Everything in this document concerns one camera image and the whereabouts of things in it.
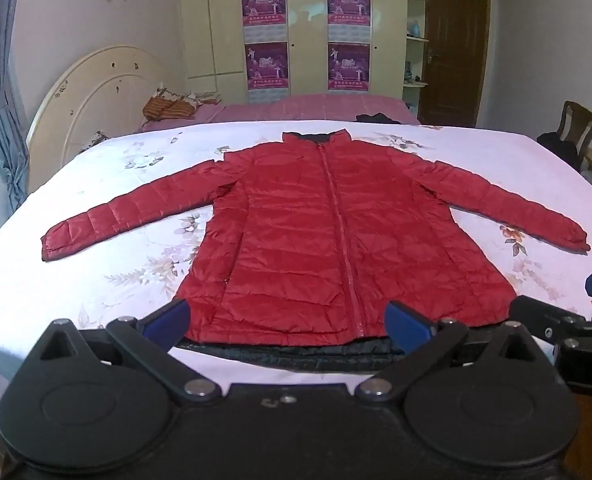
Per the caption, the cream corner shelf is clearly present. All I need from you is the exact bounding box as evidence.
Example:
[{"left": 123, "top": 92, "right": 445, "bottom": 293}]
[{"left": 402, "top": 0, "right": 432, "bottom": 117}]

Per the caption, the pink bed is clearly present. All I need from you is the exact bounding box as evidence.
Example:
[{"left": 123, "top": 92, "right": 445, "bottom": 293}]
[{"left": 136, "top": 93, "right": 422, "bottom": 134}]

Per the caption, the dark cloth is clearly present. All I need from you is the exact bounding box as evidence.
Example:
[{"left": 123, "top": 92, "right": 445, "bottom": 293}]
[{"left": 354, "top": 112, "right": 402, "bottom": 125}]

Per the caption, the red down jacket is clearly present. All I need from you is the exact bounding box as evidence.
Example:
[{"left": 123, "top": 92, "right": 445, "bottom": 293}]
[{"left": 41, "top": 129, "right": 592, "bottom": 374}]

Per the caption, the orange striped bag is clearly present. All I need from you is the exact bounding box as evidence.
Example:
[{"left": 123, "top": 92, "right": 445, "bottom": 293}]
[{"left": 141, "top": 87, "right": 222, "bottom": 122}]

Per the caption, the wooden chair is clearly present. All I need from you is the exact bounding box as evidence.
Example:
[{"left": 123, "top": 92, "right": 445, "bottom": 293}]
[{"left": 558, "top": 100, "right": 592, "bottom": 161}]

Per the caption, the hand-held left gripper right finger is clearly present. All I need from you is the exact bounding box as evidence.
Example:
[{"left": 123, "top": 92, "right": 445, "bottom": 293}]
[{"left": 356, "top": 300, "right": 553, "bottom": 407}]

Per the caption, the purple wall poster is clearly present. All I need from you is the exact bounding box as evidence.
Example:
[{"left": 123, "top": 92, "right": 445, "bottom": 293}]
[
  {"left": 240, "top": 0, "right": 288, "bottom": 43},
  {"left": 326, "top": 0, "right": 372, "bottom": 42},
  {"left": 245, "top": 42, "right": 290, "bottom": 104},
  {"left": 327, "top": 42, "right": 371, "bottom": 95}
]

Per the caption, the black bag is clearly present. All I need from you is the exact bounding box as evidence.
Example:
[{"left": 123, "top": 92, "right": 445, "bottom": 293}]
[{"left": 536, "top": 132, "right": 585, "bottom": 172}]

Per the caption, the white floral blanket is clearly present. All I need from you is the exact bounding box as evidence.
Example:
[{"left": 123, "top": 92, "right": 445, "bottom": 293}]
[{"left": 0, "top": 119, "right": 592, "bottom": 436}]

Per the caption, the brown wooden door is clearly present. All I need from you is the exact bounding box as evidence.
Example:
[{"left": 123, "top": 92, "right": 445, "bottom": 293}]
[{"left": 418, "top": 0, "right": 492, "bottom": 129}]

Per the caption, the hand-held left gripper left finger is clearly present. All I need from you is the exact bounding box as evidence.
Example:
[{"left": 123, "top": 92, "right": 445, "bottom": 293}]
[{"left": 31, "top": 298, "right": 223, "bottom": 408}]

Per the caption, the cream wardrobe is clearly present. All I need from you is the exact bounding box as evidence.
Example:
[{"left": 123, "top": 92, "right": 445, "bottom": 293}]
[{"left": 177, "top": 0, "right": 410, "bottom": 107}]

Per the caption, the cream arched headboard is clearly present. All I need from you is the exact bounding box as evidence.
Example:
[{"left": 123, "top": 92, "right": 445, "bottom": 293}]
[{"left": 26, "top": 45, "right": 178, "bottom": 167}]

